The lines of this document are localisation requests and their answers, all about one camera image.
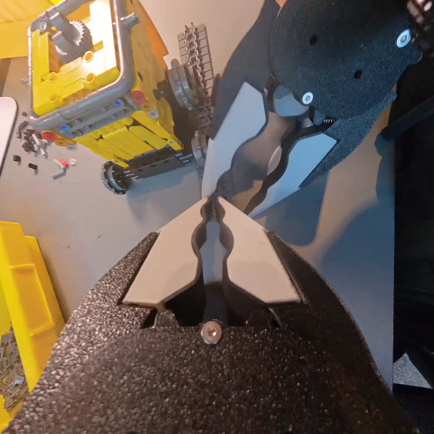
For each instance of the dark small brick parts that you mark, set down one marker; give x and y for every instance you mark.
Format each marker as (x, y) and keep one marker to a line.
(10, 366)

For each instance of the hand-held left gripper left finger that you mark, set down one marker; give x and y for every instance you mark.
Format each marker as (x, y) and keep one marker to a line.
(162, 264)

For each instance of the cluster of small brick parts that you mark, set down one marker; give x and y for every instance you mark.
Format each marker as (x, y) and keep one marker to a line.
(34, 139)

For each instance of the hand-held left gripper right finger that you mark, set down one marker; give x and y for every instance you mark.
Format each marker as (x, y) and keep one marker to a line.
(261, 264)

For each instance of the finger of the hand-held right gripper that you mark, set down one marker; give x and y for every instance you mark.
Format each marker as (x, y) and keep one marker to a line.
(305, 159)
(234, 129)

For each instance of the black yellow toy brick vehicle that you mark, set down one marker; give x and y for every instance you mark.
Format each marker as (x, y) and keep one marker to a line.
(101, 122)

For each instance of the light grey desk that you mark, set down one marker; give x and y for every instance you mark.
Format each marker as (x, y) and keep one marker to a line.
(101, 220)

